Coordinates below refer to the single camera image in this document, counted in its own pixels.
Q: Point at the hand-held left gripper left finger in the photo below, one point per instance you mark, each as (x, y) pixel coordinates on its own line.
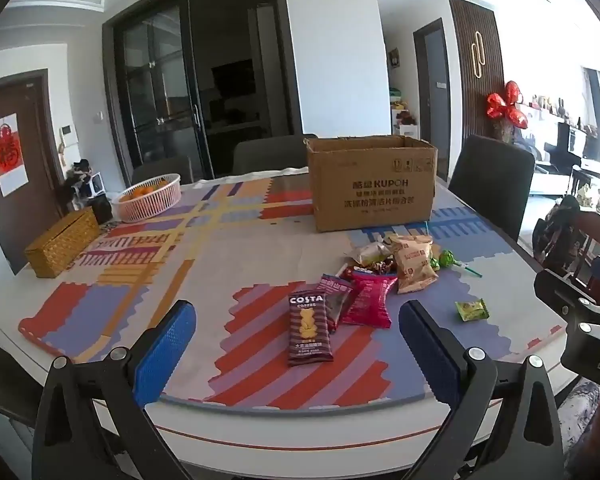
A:
(167, 345)

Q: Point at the black glass sliding door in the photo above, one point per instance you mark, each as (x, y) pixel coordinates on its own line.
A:
(190, 70)

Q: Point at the colourful patterned table mat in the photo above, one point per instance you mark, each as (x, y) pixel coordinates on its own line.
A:
(205, 270)

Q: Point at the dark interior door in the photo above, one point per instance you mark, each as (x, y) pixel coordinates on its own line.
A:
(432, 90)

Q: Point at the white small shelf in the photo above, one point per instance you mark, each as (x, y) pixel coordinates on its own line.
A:
(92, 185)

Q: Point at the grey dining chair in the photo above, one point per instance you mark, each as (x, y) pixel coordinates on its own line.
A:
(490, 185)
(162, 169)
(270, 155)

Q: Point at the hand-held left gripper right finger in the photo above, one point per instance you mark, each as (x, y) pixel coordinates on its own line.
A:
(430, 345)

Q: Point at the green lollipop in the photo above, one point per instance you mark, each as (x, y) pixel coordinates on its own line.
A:
(446, 258)

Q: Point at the gold wall ornament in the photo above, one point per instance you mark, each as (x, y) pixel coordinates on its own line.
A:
(477, 55)

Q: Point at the black piano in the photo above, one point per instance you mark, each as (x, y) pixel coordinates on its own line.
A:
(572, 147)

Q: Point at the small green candy packet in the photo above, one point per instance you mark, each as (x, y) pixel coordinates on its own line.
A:
(472, 309)

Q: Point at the yellow woven tissue box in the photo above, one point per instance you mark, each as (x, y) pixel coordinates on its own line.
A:
(62, 249)

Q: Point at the pale snack packet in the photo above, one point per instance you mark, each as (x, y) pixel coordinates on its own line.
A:
(372, 252)

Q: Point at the small black box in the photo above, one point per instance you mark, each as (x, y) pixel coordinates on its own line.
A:
(101, 208)

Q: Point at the red foil balloons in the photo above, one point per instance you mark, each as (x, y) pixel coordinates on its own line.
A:
(505, 105)

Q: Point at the brown striped biscuit packet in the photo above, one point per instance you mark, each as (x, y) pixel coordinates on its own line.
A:
(307, 327)

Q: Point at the red paper door poster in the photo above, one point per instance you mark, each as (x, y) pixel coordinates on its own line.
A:
(7, 152)

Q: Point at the brown entrance door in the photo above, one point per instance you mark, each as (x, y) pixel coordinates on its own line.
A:
(15, 170)

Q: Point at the dark red snack packet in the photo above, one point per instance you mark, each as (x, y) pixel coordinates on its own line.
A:
(337, 297)

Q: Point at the white plastic basket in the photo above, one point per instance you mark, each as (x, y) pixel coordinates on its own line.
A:
(147, 202)

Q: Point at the brown cardboard box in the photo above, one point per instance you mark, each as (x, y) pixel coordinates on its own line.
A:
(375, 195)

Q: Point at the pile of oranges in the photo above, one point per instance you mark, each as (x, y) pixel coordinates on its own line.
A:
(140, 191)

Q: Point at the tan snack packet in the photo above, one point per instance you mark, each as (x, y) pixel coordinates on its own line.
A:
(415, 262)

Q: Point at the magenta snack packet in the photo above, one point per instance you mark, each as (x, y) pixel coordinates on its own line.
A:
(370, 300)

